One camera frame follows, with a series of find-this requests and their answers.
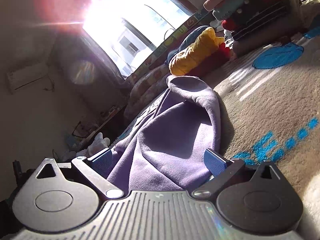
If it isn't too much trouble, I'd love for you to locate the Mickey Mouse blanket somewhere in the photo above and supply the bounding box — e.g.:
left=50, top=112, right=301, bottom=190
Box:
left=117, top=0, right=320, bottom=205

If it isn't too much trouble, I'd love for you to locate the pink floral quilt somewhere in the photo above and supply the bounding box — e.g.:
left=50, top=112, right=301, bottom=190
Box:
left=124, top=64, right=170, bottom=120

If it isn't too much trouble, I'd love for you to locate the yellow knit sweater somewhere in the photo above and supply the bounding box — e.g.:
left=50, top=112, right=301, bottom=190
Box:
left=169, top=27, right=225, bottom=76

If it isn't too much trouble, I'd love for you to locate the white floral cloth bundle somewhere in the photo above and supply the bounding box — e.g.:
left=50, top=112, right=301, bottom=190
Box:
left=76, top=132, right=110, bottom=158

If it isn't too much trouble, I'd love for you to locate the red knit sweater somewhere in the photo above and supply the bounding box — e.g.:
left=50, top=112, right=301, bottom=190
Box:
left=193, top=25, right=233, bottom=77

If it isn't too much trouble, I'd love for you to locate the dark blue pillow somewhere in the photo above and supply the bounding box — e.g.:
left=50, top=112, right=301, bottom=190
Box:
left=165, top=25, right=209, bottom=66

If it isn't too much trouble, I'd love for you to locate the stack of folded clothes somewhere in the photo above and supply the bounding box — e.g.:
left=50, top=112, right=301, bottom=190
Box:
left=203, top=0, right=304, bottom=56

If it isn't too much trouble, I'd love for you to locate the purple sweatshirt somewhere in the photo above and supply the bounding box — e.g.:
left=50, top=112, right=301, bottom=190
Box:
left=107, top=75, right=221, bottom=193

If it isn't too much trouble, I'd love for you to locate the cluttered side table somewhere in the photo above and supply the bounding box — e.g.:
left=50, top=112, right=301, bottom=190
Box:
left=52, top=105, right=125, bottom=161

